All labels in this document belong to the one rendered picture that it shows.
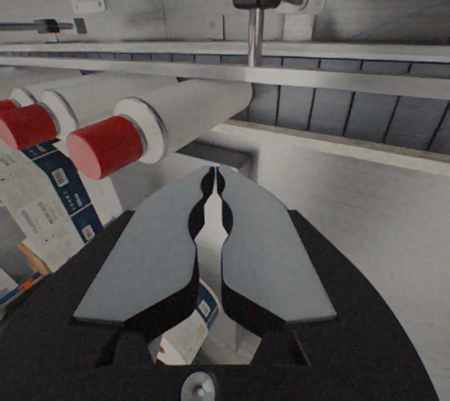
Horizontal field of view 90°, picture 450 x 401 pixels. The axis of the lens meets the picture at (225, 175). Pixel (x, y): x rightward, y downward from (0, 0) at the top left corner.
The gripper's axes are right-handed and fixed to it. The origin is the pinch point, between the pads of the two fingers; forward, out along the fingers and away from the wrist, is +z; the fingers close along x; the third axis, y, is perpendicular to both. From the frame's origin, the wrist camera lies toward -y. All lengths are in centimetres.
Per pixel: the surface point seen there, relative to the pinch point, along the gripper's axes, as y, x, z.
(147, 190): 23.3, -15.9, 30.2
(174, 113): -0.9, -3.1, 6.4
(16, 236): 132, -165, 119
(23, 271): 396, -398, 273
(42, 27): -6.7, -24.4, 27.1
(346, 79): -3.4, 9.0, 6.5
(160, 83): -0.4, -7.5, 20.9
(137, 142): 0.2, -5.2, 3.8
